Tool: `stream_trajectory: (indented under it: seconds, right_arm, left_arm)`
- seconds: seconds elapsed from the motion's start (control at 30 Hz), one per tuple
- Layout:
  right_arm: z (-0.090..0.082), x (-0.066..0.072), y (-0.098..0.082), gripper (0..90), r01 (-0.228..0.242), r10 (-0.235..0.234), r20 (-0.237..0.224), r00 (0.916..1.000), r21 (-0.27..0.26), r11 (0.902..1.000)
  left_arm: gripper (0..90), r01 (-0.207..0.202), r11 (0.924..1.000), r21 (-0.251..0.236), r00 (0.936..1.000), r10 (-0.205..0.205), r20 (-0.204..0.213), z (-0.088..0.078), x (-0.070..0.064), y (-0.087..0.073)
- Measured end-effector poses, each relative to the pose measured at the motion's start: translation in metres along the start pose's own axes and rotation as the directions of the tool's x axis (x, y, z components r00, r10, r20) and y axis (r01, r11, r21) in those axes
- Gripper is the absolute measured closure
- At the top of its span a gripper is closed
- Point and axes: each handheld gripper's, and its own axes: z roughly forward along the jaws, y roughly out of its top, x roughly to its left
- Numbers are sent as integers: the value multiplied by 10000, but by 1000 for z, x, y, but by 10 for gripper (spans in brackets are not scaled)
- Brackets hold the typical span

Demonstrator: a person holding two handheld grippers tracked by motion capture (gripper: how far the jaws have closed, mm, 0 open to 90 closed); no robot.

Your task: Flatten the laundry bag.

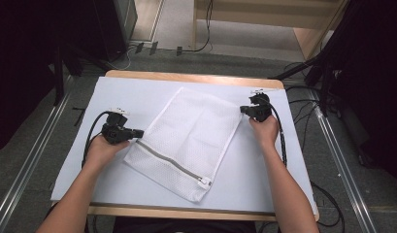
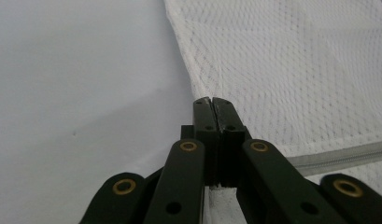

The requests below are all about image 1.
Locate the thin black hanging cable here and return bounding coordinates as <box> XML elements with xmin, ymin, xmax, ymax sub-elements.
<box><xmin>176</xmin><ymin>0</ymin><xmax>215</xmax><ymax>56</ymax></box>

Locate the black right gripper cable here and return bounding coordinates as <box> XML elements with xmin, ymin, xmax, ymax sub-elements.
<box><xmin>266</xmin><ymin>97</ymin><xmax>288</xmax><ymax>168</ymax></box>

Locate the person's dark clothing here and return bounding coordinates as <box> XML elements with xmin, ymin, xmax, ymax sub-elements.
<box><xmin>112</xmin><ymin>216</ymin><xmax>258</xmax><ymax>233</ymax></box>

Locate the black curtain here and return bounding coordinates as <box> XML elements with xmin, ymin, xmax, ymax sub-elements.
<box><xmin>318</xmin><ymin>0</ymin><xmax>397</xmax><ymax>183</ymax></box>
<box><xmin>0</xmin><ymin>0</ymin><xmax>63</xmax><ymax>154</ymax></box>

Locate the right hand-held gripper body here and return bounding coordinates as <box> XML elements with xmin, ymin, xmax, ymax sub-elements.
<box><xmin>248</xmin><ymin>89</ymin><xmax>274</xmax><ymax>123</ymax></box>

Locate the white table cover sheet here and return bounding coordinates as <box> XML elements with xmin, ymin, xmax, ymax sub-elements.
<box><xmin>50</xmin><ymin>76</ymin><xmax>317</xmax><ymax>216</ymax></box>

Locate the black floor cable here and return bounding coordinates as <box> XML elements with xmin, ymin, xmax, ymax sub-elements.
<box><xmin>311</xmin><ymin>180</ymin><xmax>346</xmax><ymax>228</ymax></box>

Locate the white mesh laundry bag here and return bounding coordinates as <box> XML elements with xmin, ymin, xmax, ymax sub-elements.
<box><xmin>122</xmin><ymin>86</ymin><xmax>244</xmax><ymax>204</ymax></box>

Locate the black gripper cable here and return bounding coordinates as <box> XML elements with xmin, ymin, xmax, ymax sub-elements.
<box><xmin>81</xmin><ymin>110</ymin><xmax>116</xmax><ymax>169</ymax></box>
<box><xmin>266</xmin><ymin>97</ymin><xmax>288</xmax><ymax>168</ymax></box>

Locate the light wooden shelf frame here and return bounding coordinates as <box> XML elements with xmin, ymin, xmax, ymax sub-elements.
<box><xmin>191</xmin><ymin>0</ymin><xmax>350</xmax><ymax>61</ymax></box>

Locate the black metal stand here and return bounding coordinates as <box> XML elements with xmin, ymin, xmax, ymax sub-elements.
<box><xmin>268</xmin><ymin>48</ymin><xmax>341</xmax><ymax>117</ymax></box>
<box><xmin>52</xmin><ymin>40</ymin><xmax>107</xmax><ymax>106</ymax></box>

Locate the person's right hand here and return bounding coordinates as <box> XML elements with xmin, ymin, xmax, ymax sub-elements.
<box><xmin>248</xmin><ymin>114</ymin><xmax>281</xmax><ymax>150</ymax></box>

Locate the dark cabinet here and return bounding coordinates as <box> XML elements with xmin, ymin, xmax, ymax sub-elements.
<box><xmin>61</xmin><ymin>0</ymin><xmax>139</xmax><ymax>63</ymax></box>

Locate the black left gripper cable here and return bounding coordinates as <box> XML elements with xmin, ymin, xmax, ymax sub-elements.
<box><xmin>81</xmin><ymin>110</ymin><xmax>116</xmax><ymax>169</ymax></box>

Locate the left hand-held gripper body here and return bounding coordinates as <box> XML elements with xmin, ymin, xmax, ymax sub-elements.
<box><xmin>101</xmin><ymin>108</ymin><xmax>135</xmax><ymax>146</ymax></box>

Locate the person's left hand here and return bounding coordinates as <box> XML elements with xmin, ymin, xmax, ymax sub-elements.
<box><xmin>84</xmin><ymin>133</ymin><xmax>131</xmax><ymax>170</ymax></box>

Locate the metal floor rail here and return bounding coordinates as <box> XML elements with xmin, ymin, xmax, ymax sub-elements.
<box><xmin>308</xmin><ymin>89</ymin><xmax>379</xmax><ymax>233</ymax></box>
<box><xmin>0</xmin><ymin>91</ymin><xmax>74</xmax><ymax>233</ymax></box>

